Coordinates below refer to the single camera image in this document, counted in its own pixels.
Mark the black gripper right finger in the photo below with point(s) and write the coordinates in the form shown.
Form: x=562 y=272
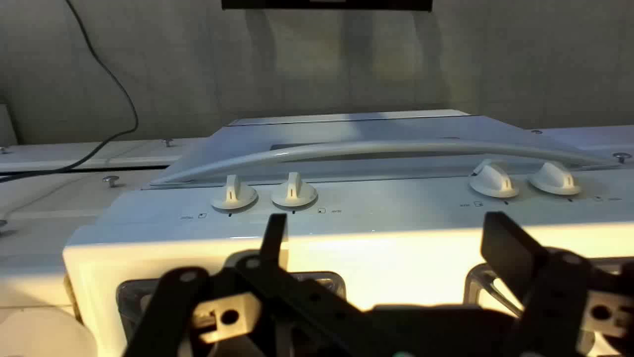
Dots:
x=562 y=284

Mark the metal drawer knob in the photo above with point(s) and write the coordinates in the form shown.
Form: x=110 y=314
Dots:
x=170 y=141
x=112 y=179
x=622 y=157

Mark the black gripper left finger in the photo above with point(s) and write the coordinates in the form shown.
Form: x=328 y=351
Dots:
x=200 y=290

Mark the white gas stove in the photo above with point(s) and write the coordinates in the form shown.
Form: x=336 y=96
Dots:
x=398 y=220

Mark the white stove knob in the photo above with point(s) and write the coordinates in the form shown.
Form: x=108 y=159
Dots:
x=295 y=191
x=495 y=179
x=556 y=179
x=233 y=193

